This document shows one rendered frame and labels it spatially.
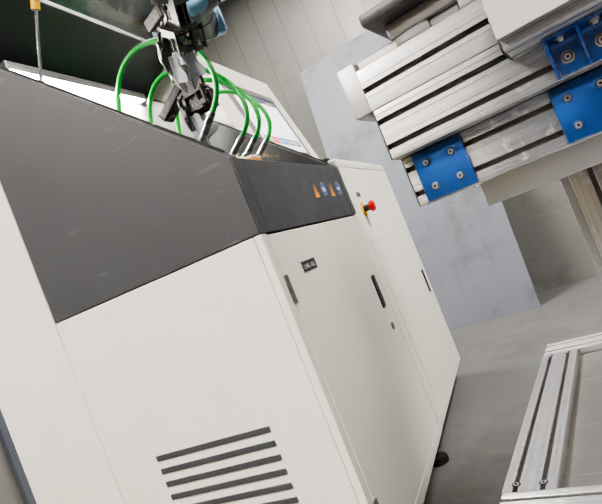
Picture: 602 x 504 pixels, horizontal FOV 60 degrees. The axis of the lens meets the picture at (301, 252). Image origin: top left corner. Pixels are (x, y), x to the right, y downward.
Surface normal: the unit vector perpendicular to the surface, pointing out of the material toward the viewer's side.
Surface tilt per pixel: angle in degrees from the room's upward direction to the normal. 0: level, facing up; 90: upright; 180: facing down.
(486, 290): 82
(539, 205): 90
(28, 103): 90
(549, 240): 90
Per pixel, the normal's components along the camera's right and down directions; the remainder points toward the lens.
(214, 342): -0.36, 0.12
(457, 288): -0.55, 0.04
